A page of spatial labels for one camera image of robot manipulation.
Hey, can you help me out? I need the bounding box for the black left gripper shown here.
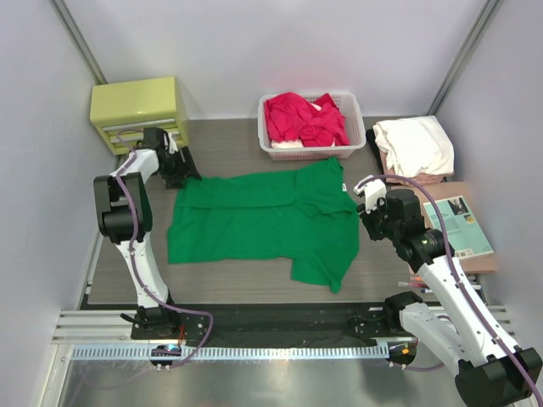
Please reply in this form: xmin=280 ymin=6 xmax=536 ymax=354
xmin=158 ymin=148 xmax=200 ymax=190

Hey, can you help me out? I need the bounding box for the green t shirt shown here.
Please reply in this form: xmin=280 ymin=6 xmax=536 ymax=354
xmin=167 ymin=158 xmax=360 ymax=293

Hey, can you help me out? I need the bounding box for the white plastic laundry basket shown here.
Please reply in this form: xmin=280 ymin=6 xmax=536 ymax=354
xmin=257 ymin=90 xmax=367 ymax=161

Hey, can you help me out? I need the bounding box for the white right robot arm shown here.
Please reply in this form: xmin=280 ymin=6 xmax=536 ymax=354
xmin=355 ymin=180 xmax=542 ymax=406

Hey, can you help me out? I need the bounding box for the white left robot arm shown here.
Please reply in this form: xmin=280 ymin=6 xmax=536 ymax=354
xmin=93 ymin=127 xmax=201 ymax=339

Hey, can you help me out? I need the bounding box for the pink folded t shirt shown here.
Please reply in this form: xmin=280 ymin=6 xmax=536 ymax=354
xmin=378 ymin=151 xmax=446 ymax=187

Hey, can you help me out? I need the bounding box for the blue marker pen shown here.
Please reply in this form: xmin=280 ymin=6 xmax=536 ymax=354
xmin=397 ymin=282 xmax=428 ymax=288

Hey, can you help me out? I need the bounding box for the white folded t shirt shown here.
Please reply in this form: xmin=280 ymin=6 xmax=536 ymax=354
xmin=372 ymin=115 xmax=455 ymax=178

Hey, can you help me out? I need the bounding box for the teal paperback book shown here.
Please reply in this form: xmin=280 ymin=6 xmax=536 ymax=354
xmin=436 ymin=196 xmax=494 ymax=259

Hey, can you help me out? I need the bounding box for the black folded t shirt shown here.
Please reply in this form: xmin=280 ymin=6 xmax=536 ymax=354
xmin=366 ymin=129 xmax=383 ymax=174

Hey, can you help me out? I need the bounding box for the yellow green drawer cabinet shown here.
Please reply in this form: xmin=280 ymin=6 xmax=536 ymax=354
xmin=90 ymin=76 xmax=188 ymax=156

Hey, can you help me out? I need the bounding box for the pink desk mat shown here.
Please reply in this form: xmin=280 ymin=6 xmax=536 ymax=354
xmin=389 ymin=181 xmax=498 ymax=276

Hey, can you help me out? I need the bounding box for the red t shirt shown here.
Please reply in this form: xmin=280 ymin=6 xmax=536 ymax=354
xmin=264 ymin=92 xmax=351 ymax=148

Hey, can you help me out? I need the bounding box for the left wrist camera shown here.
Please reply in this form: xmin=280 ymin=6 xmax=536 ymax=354
xmin=165 ymin=132 xmax=179 ymax=155

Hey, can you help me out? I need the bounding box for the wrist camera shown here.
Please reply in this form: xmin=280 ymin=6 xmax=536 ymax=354
xmin=353 ymin=176 xmax=387 ymax=213
xmin=165 ymin=132 xmax=179 ymax=155

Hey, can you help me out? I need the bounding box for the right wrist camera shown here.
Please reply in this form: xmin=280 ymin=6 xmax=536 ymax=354
xmin=353 ymin=176 xmax=387 ymax=213

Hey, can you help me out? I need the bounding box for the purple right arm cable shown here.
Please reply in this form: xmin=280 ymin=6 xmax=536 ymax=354
xmin=358 ymin=174 xmax=543 ymax=404

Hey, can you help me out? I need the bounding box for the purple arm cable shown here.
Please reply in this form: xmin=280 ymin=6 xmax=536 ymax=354
xmin=116 ymin=128 xmax=215 ymax=368
xmin=358 ymin=174 xmax=543 ymax=404

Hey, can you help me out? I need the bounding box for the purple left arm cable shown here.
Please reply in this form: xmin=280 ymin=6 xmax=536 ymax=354
xmin=116 ymin=128 xmax=215 ymax=368

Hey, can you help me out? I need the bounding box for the aluminium slotted rail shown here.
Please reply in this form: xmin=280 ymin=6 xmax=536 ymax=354
xmin=71 ymin=343 xmax=389 ymax=361

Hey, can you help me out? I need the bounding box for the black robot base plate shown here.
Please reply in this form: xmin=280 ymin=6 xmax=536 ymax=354
xmin=120 ymin=302 xmax=408 ymax=348

